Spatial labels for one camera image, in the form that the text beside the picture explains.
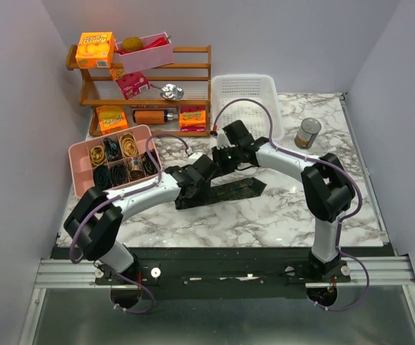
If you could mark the pink divided organizer box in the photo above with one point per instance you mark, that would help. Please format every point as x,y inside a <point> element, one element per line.
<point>80,164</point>

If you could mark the orange Scrub Daddy box bottom left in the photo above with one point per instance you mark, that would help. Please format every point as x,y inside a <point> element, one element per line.
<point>111,119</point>

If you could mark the red chili pepper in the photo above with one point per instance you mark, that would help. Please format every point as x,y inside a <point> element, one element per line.
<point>161,41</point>

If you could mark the orange scrub daddy box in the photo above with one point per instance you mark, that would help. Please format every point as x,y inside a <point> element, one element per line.
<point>95,50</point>
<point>111,119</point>

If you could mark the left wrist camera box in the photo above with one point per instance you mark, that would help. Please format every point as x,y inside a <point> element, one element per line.
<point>195,156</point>

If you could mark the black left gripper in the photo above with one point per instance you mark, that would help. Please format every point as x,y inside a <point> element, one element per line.
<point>202,185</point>

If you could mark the rolled gold tie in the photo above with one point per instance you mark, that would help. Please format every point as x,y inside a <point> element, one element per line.
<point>128,145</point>

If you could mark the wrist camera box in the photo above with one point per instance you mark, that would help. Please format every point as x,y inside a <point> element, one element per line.
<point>222,140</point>
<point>195,156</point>

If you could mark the rolled yellow tie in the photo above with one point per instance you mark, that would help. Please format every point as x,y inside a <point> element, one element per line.
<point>97,155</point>

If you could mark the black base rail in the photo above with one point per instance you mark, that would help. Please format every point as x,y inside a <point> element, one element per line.
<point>234,273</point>

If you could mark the dark green nature-print tie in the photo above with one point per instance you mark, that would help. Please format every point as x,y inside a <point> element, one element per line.
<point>206,195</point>

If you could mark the orange Scrub Daddy box top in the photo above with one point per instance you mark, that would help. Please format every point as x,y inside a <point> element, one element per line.
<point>95,50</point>

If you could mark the wooden shelf rack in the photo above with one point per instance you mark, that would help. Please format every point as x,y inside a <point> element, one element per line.
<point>191,71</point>

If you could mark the orange Scrub Mommy box bottom right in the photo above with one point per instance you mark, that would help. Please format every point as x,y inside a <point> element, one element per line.
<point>192,119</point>

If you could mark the rolled black patterned tie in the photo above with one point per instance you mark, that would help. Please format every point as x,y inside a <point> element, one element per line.
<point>118,175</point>

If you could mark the rolled colourful pop-art tie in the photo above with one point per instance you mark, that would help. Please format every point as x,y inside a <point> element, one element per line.
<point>135,169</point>

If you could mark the metal tin can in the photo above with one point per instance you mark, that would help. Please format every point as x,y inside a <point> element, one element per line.
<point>307,133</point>

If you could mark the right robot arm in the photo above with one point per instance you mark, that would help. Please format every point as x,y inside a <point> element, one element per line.
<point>327,188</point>

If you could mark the white plastic basket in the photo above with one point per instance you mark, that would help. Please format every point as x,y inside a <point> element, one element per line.
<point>251,98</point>

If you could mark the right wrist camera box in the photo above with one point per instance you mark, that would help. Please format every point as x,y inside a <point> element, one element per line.
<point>222,140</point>

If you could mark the silver metal scoop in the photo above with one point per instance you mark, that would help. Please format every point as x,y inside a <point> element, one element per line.
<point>170,91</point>

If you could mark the rolled dark blue tie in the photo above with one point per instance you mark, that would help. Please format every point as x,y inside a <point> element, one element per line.
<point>112,149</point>

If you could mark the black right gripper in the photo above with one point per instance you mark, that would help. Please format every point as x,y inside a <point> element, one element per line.
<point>216,157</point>

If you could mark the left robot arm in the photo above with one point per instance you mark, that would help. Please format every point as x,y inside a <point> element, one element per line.
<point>94,223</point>

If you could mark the rolled blue striped tie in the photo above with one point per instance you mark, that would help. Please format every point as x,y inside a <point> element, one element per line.
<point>101,177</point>

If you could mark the pink rectangular tray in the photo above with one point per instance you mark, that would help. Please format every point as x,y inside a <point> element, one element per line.
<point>148,58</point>

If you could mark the orange cylindrical bottle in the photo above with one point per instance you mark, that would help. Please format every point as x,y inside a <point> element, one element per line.
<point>153,116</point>

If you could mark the rolled dark gold-print tie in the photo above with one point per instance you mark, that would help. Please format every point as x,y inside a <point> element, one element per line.
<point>150,163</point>

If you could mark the brown round sponge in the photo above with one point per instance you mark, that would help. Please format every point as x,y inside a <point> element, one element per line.
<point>132,44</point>

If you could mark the pink sponge box middle shelf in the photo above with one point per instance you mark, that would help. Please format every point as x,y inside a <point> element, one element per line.
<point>130,84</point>

